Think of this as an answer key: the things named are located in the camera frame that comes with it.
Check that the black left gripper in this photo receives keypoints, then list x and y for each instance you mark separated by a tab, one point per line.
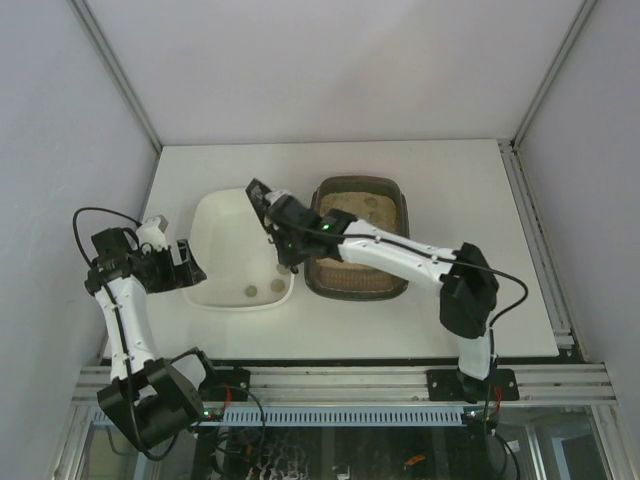
173	266

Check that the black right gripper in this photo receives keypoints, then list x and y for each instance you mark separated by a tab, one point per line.
273	214

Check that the black slotted litter scoop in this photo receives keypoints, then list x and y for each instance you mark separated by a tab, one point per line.
257	192

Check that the brown translucent litter box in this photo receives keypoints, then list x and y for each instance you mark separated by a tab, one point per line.
347	281

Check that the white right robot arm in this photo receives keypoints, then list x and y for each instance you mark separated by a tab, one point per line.
466	287

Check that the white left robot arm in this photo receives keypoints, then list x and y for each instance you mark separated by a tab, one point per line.
148	399

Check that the white plastic waste tray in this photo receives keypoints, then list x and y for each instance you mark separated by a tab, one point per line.
230	245

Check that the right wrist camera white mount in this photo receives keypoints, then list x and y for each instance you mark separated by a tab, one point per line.
274	196

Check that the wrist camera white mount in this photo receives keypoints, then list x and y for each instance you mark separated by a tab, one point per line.
151	234
274	196

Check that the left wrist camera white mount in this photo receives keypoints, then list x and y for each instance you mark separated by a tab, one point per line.
151	234

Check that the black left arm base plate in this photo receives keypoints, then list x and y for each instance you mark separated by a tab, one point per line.
222	384

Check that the slotted grey cable duct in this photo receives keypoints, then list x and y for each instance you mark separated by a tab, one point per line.
344	416

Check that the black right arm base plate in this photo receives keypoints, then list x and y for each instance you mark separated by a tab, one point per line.
452	385

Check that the right side aluminium rail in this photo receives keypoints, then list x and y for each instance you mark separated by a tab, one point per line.
567	338

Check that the left aluminium corner post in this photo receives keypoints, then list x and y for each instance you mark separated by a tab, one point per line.
114	69

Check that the aluminium corner post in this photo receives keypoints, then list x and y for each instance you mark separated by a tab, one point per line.
563	53
114	69

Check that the aluminium front frame rail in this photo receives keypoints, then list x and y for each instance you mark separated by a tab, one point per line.
538	385

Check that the right aluminium corner post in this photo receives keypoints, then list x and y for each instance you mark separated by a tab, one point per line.
563	53

